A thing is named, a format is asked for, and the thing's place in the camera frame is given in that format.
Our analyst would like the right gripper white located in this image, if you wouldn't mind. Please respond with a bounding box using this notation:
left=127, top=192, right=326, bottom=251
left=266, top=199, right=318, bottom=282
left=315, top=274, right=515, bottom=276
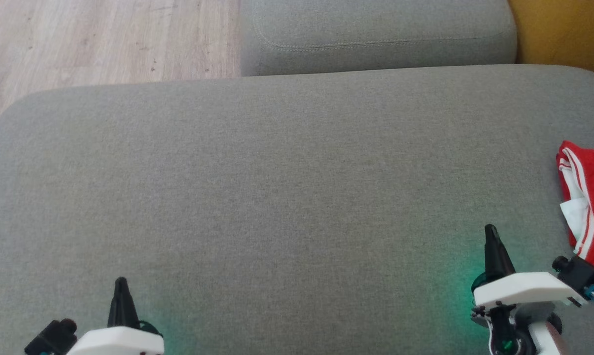
left=471, top=224, right=585, bottom=355

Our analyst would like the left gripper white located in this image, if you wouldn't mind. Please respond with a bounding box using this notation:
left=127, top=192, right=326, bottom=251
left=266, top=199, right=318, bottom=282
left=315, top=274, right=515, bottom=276
left=66, top=277, right=165, bottom=355

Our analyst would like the grey fabric sofa seat cushion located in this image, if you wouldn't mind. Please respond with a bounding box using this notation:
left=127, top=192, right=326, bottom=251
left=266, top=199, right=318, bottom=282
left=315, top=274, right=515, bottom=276
left=0, top=64, right=594, bottom=355

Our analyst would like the grey stitched sofa cushion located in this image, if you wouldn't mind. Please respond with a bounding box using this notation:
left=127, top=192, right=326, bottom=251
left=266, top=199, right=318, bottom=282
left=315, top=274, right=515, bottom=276
left=240, top=0, right=518, bottom=77

